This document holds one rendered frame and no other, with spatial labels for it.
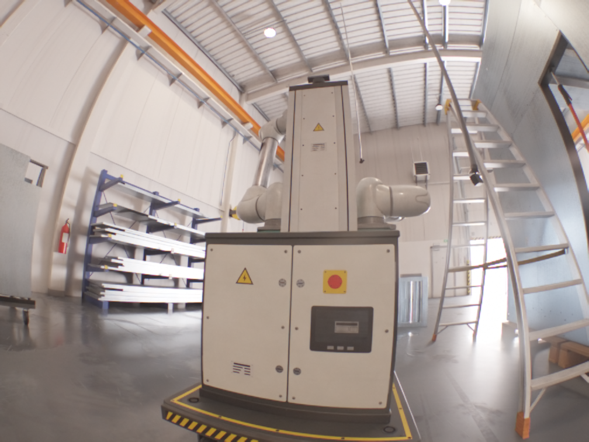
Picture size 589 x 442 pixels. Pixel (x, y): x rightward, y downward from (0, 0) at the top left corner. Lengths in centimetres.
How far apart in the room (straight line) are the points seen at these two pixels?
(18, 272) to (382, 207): 294
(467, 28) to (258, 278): 975
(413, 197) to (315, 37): 802
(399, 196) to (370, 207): 16
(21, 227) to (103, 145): 347
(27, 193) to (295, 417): 289
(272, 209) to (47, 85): 534
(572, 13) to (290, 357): 228
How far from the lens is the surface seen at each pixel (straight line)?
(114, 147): 605
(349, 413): 74
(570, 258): 174
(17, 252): 285
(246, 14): 854
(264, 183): 154
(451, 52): 997
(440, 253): 1141
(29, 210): 297
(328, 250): 66
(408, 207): 127
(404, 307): 422
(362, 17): 871
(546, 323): 262
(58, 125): 568
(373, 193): 125
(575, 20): 206
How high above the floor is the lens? 71
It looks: 14 degrees up
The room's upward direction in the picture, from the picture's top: 2 degrees clockwise
